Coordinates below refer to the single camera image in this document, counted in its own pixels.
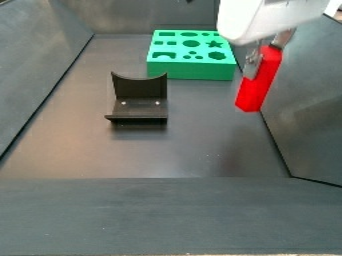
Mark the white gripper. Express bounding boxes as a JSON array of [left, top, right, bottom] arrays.
[[216, 0, 330, 80]]

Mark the red hexagonal prism peg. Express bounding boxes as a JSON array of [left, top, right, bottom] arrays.
[[235, 46, 283, 112]]

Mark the green shape sorting board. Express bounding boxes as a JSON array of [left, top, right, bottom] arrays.
[[145, 30, 236, 81]]

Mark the black curved bracket stand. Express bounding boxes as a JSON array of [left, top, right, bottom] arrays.
[[104, 72, 168, 122]]

